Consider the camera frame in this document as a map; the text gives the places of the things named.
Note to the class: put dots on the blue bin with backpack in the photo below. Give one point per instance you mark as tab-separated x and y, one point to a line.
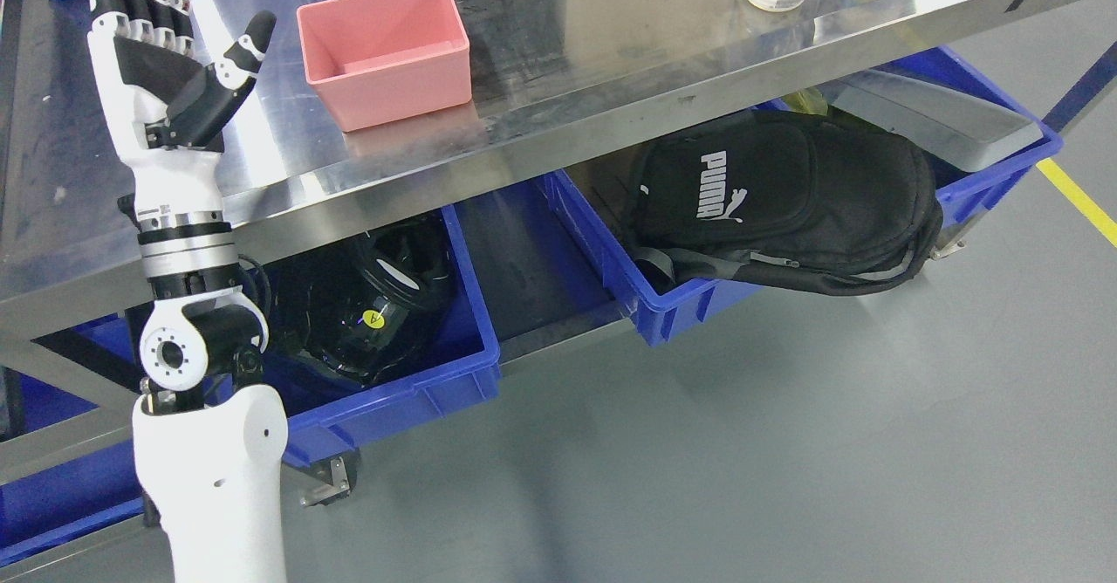
659	318

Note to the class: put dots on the stainless steel table frame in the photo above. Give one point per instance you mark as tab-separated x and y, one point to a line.
958	428

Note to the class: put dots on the blue bin with helmet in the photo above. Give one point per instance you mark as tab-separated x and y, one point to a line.
458	371

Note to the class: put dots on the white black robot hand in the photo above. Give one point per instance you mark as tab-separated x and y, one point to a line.
165	108

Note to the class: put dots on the blue bin far left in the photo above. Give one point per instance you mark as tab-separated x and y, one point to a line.
61	503

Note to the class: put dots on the black helmet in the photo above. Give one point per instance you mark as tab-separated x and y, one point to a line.
362	311

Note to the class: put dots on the black Puma backpack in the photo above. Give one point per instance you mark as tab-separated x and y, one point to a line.
780	199

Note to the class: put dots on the grey tray in bin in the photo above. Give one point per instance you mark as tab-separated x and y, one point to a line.
967	132

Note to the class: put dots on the pink plastic storage box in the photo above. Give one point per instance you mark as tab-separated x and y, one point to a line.
380	61

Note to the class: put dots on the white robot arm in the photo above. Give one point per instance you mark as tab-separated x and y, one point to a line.
208	433

